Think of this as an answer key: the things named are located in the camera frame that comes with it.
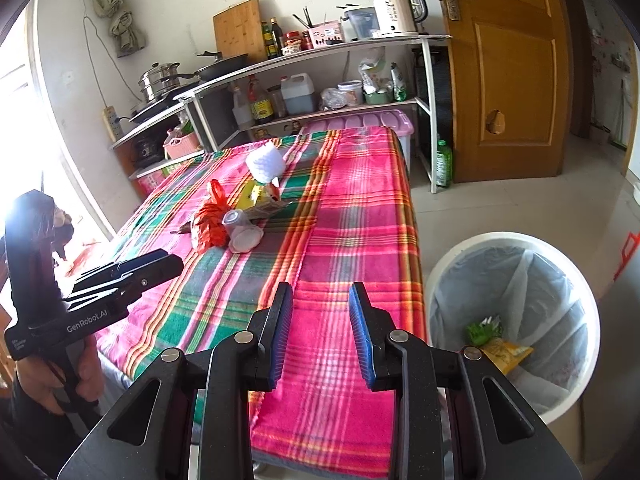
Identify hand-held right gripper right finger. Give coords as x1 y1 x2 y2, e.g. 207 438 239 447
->
348 281 583 480

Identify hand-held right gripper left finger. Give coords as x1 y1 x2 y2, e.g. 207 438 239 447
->
57 281 294 480

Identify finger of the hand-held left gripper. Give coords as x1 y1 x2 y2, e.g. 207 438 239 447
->
61 254 184 312
74 248 169 287

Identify red plastic bag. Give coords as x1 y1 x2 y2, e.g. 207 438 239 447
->
191 179 238 254

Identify clear plastic cup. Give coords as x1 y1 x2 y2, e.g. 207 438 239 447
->
221 209 251 235

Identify green snack bag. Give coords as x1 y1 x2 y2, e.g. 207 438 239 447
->
465 315 504 346

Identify yellow green packet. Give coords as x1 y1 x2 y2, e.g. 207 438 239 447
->
235 180 296 222

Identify yellow snack bag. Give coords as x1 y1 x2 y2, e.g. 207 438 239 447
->
480 337 534 376

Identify white foam fruit net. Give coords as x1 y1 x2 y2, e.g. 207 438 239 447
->
245 142 285 184

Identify white trash bin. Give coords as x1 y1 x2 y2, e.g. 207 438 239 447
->
425 231 601 426

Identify clear bin liner bag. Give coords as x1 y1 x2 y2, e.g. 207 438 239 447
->
432 246 585 402

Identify person's left hand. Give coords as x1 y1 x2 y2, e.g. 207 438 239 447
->
15 332 107 416

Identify printed cardboard box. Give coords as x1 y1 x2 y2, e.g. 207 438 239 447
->
135 160 186 196

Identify plaid tablecloth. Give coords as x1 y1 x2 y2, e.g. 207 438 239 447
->
95 127 428 476

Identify black kitchen appliance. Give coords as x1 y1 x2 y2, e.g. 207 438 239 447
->
131 135 166 166

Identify pink plastic basket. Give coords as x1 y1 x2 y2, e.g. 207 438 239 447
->
163 127 203 161

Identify white power strip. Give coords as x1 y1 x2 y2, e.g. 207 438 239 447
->
102 105 123 142

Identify black induction cooker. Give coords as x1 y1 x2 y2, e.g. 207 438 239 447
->
129 94 191 124

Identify steel steamer pot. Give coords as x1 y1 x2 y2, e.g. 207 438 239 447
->
139 61 181 103

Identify clear plastic bottle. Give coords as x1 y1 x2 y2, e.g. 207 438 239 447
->
231 86 253 128

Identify green plastic bottle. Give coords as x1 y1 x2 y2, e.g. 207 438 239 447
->
434 140 454 188

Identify cooking oil bottle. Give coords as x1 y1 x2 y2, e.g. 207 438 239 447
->
248 76 275 125

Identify brown jar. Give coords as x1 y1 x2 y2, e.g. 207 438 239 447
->
267 85 286 118

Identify black wok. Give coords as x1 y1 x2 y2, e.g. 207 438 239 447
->
177 51 249 83

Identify pink lidded storage box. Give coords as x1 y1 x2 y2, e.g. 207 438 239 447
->
300 108 416 171

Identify white jerrycan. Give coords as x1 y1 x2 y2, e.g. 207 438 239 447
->
280 72 316 115

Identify crumpled plastic bag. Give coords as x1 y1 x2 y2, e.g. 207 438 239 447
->
320 87 346 111

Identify hanging grey cloth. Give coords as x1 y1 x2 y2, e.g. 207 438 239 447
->
92 0 147 58

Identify white plastic tub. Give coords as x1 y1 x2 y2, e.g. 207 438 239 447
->
337 80 364 107

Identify wooden cutting board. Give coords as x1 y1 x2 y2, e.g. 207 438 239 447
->
213 0 267 64

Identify plastic food bags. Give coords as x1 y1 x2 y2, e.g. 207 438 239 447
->
359 57 389 93

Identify red plastic object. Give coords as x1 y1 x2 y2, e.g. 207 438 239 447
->
612 232 640 281

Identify white kitchen shelf unit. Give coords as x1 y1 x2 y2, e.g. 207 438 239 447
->
111 32 453 196

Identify pink utensil holder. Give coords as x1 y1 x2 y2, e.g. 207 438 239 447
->
307 22 346 48

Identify wooden door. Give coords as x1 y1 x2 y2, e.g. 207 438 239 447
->
430 0 576 183

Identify clear plastic jug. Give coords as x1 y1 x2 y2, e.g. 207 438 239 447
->
342 6 377 41

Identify white electric kettle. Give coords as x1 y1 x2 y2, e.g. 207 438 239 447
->
370 0 427 37

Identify metal door handle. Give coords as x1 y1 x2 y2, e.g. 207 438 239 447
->
439 0 478 22

